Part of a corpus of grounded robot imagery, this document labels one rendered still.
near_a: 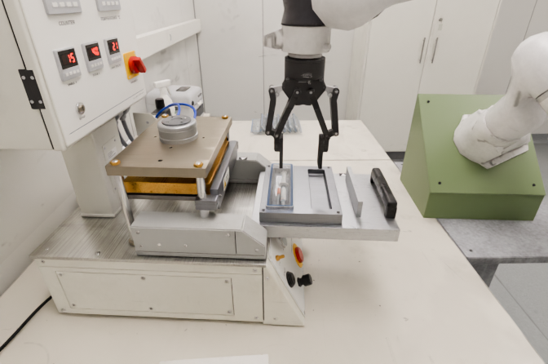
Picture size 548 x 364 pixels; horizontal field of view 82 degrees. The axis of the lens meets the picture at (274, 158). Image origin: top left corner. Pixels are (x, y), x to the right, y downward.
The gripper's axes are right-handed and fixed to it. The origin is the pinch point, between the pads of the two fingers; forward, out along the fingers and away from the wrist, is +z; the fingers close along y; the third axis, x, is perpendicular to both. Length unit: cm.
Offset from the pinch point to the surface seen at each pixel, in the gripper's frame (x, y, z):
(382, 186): -1.8, 17.8, 6.6
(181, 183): -9.6, -23.1, 1.7
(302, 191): -2.0, 0.5, 8.1
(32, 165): 14, -73, 11
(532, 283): 64, 132, 108
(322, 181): 4.7, 5.9, 9.6
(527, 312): 46, 118, 107
